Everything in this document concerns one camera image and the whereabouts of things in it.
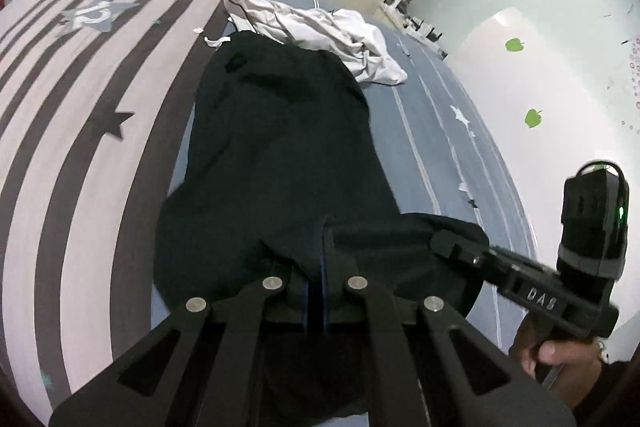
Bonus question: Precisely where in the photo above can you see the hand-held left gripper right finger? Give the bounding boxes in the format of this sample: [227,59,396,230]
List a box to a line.
[320,219,576,427]

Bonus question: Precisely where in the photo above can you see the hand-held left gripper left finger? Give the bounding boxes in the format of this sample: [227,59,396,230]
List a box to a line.
[48,252,313,427]

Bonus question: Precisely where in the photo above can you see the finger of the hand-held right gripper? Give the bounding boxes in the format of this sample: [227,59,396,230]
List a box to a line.
[430,229,496,278]

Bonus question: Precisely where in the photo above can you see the black pants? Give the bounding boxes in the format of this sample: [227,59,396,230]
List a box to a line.
[152,29,491,418]

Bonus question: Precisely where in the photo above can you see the person's right forearm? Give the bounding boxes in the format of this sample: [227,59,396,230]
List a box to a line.
[567,357,640,427]

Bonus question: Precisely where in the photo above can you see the person's right hand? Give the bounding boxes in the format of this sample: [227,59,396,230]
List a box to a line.
[510,322,606,388]

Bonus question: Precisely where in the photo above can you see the white door panel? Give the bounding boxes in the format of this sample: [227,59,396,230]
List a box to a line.
[460,7,640,363]

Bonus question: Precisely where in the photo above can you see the white crumpled garment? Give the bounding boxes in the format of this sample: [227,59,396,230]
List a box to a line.
[222,0,408,85]

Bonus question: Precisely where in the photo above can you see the striped bed sheet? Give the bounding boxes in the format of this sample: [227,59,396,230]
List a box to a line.
[0,0,543,423]

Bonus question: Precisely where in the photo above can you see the pink wall stickers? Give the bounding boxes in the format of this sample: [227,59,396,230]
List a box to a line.
[627,36,640,110]

